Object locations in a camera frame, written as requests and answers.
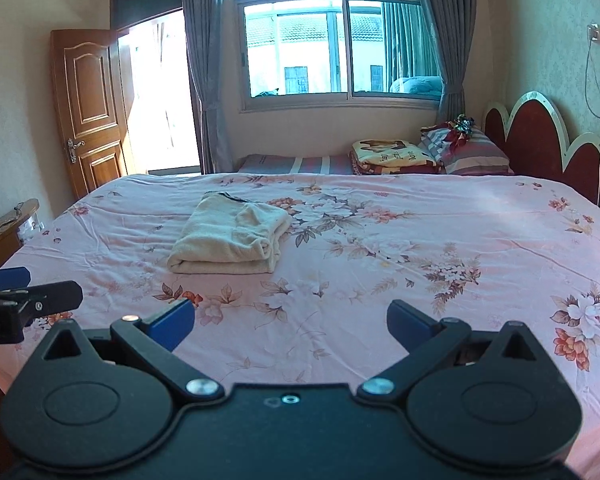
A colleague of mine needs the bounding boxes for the striped cream knit sweater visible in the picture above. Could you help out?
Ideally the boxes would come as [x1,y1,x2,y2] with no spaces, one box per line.
[166,192,291,275]

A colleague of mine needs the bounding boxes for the wooden bedside table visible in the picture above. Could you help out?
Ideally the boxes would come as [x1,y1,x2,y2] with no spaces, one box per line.
[0,198,40,267]

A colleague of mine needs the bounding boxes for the pink floral bedsheet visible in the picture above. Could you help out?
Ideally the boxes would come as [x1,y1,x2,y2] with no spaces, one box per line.
[10,174,600,479]

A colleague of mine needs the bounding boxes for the yellow red folded blanket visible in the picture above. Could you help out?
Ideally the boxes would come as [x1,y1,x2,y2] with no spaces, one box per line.
[350,139,439,176]

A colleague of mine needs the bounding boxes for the striped grey pink mattress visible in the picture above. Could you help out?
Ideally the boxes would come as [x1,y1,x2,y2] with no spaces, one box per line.
[238,154,353,174]

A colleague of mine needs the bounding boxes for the striped pink grey pillow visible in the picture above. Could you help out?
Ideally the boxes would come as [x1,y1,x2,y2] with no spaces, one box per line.
[418,127,513,177]

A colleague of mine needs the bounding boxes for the red ribbon bow decoration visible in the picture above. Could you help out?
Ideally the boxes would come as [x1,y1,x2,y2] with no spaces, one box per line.
[437,114,475,152]

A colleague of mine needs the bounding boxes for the brown wooden door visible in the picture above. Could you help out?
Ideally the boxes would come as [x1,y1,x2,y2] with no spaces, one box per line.
[50,29,128,200]

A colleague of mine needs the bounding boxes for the red white heart headboard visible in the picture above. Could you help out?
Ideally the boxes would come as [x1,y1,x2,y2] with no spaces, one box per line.
[483,91,600,207]

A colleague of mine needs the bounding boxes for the sliding glass window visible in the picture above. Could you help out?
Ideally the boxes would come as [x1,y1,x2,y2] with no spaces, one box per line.
[235,0,442,110]

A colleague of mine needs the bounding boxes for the right grey curtain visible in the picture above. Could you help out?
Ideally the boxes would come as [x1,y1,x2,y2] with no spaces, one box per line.
[422,0,477,122]

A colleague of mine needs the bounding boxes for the grey curtain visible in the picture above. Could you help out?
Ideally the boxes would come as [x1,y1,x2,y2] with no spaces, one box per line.
[422,0,477,122]
[182,0,233,174]

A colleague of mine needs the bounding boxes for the left grey curtain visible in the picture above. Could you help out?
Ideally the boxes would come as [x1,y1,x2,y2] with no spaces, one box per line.
[182,0,233,174]

